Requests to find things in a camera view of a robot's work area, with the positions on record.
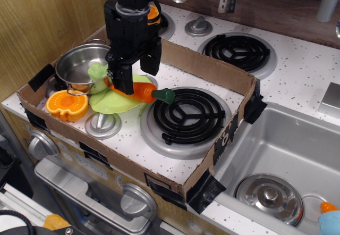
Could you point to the small steel pot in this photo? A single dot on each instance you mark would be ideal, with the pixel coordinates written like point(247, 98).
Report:
point(72, 68)

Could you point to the back right black burner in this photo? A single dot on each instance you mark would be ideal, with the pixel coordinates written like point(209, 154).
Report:
point(245, 51)

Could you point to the light green plate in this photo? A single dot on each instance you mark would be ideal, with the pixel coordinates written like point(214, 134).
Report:
point(110, 102)

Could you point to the grey sink basin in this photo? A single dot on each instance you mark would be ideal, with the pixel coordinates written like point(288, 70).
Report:
point(296, 147)

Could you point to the front silver stove knob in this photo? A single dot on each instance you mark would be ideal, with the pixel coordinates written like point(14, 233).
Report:
point(103, 126)

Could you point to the back orange half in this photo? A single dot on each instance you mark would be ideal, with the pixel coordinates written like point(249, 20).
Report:
point(154, 15)

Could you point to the orange toy carrot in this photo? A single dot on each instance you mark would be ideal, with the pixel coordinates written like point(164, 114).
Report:
point(147, 93)

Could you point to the front right black burner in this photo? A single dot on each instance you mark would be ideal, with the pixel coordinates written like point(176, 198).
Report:
point(187, 128)

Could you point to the back silver stove knob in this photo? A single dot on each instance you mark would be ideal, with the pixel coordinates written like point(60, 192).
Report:
point(198, 27)

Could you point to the silver oven door handle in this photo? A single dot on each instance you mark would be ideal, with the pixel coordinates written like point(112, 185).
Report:
point(99, 218)

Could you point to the orange cloth piece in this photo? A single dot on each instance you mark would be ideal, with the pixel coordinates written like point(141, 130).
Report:
point(55, 222)

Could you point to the blue orange toy bottle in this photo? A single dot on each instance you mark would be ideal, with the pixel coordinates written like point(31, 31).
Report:
point(328, 221)

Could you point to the silver stove knob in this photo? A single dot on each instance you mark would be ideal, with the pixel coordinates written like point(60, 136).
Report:
point(198, 27)
point(103, 126)

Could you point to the right oven knob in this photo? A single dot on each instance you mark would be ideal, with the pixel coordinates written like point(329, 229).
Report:
point(136, 202)

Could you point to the steel pot lid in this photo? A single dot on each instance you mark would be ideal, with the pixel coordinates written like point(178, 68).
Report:
point(272, 195)

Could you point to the oven knob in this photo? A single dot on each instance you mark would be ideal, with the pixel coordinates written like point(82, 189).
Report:
point(136, 202)
point(41, 145)

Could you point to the left oven knob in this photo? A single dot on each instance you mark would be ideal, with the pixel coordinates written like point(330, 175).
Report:
point(41, 145)

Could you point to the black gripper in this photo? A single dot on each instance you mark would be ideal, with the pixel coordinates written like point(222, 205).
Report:
point(131, 39)

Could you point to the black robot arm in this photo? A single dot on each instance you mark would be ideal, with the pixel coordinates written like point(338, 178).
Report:
point(134, 7)

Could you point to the green toy lettuce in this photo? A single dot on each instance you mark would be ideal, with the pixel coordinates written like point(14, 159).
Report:
point(98, 71)

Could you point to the cardboard fence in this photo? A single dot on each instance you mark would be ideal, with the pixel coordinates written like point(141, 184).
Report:
point(224, 96)

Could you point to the silver faucet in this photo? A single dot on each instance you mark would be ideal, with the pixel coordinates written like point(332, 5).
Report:
point(326, 10)

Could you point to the black burner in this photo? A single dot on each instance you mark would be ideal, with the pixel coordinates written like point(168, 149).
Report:
point(187, 128)
point(245, 51)
point(167, 26)

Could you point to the front orange half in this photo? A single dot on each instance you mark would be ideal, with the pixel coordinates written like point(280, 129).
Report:
point(67, 107)

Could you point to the back left black burner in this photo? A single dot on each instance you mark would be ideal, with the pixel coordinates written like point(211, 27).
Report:
point(167, 26)

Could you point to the orange half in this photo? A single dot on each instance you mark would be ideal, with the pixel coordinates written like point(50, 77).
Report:
point(154, 15)
point(67, 107)

